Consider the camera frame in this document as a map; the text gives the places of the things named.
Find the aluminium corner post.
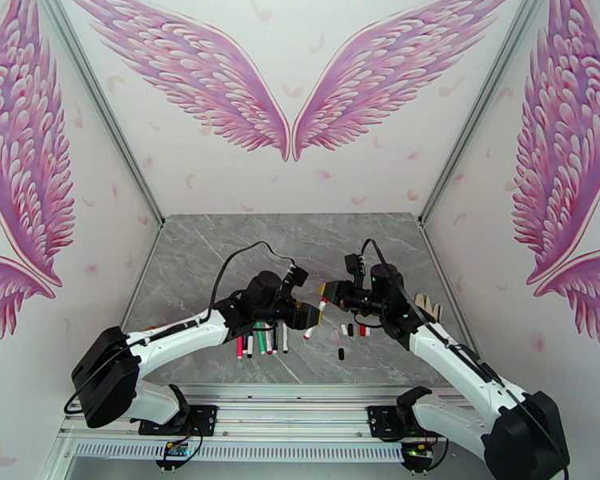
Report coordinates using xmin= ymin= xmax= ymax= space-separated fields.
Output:
xmin=35 ymin=0 xmax=167 ymax=229
xmin=418 ymin=0 xmax=552 ymax=229

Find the thick white red marker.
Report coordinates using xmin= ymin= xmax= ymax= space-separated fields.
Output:
xmin=302 ymin=299 xmax=327 ymax=342

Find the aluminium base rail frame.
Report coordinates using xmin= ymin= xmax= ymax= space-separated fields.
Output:
xmin=54 ymin=383 xmax=486 ymax=467

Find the small circuit board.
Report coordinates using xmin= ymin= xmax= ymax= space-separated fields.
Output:
xmin=154 ymin=439 xmax=194 ymax=470
xmin=401 ymin=439 xmax=438 ymax=470

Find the white perforated cable tray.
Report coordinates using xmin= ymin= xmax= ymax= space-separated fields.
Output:
xmin=72 ymin=439 xmax=406 ymax=463

